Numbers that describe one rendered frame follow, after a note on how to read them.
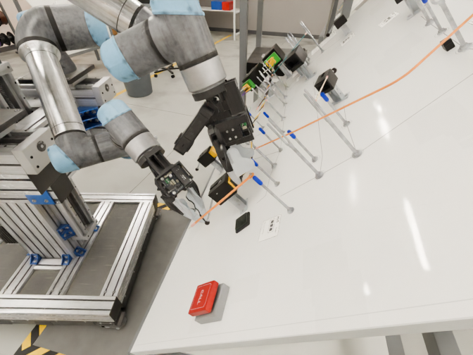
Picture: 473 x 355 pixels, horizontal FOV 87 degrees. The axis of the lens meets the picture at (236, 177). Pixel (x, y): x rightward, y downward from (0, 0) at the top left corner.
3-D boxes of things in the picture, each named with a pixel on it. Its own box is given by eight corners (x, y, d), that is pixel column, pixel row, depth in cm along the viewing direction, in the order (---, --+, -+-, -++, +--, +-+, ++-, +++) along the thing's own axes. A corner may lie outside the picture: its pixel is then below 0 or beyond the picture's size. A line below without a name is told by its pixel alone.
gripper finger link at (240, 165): (261, 185, 51) (246, 144, 48) (234, 193, 52) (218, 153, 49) (261, 179, 54) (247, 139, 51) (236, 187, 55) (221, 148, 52)
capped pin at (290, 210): (286, 212, 45) (245, 175, 42) (291, 206, 45) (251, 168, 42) (289, 215, 44) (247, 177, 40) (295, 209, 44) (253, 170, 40)
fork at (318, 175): (324, 176, 44) (271, 120, 39) (315, 181, 45) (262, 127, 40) (323, 170, 45) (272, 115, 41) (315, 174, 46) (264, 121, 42)
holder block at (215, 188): (222, 195, 61) (210, 185, 60) (238, 182, 59) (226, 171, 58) (220, 206, 57) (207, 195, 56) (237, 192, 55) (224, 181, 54)
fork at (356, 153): (363, 155, 40) (309, 89, 35) (352, 160, 41) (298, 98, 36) (361, 148, 41) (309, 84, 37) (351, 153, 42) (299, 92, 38)
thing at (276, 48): (298, 62, 120) (278, 38, 115) (295, 74, 107) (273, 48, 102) (286, 71, 124) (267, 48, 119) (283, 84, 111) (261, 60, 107)
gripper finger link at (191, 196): (208, 220, 58) (183, 190, 58) (204, 222, 63) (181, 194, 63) (218, 211, 59) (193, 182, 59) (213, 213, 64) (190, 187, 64)
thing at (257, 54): (244, 75, 138) (244, 62, 133) (254, 57, 164) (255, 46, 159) (305, 79, 132) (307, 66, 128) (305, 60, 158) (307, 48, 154)
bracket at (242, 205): (241, 203, 62) (226, 191, 61) (248, 198, 61) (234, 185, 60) (240, 215, 58) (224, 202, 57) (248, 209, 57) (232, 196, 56)
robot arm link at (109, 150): (98, 144, 72) (89, 127, 62) (137, 133, 77) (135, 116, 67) (108, 167, 71) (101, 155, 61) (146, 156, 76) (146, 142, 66)
